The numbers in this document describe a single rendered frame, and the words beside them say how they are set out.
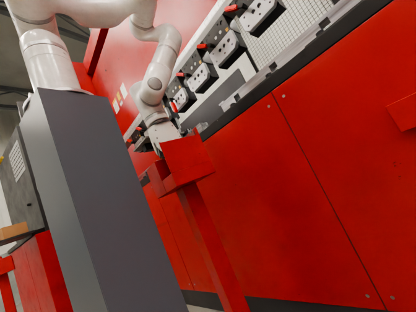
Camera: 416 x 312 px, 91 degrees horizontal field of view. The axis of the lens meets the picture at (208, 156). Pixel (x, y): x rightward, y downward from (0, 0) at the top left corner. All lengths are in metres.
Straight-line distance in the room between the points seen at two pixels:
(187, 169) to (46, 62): 0.51
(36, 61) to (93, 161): 0.34
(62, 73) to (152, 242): 0.54
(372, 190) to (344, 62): 0.35
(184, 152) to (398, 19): 0.63
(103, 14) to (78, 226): 0.75
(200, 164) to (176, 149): 0.10
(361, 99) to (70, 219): 0.77
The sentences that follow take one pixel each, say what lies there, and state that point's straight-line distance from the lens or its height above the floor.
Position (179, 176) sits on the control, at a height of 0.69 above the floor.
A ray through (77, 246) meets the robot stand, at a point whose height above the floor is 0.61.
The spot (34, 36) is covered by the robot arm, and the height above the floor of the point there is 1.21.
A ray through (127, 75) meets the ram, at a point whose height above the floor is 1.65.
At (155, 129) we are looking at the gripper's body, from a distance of 0.72.
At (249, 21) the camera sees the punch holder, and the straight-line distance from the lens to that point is 0.99.
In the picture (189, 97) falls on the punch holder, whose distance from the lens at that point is 1.22.
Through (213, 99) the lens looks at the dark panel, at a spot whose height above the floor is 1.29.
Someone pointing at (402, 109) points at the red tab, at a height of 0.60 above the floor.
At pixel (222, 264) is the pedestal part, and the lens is 0.78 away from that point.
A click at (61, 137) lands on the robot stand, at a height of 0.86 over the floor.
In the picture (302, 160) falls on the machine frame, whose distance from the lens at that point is 0.74.
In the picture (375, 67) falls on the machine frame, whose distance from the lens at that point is 0.69.
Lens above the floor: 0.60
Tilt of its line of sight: 9 degrees up
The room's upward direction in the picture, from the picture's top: 24 degrees counter-clockwise
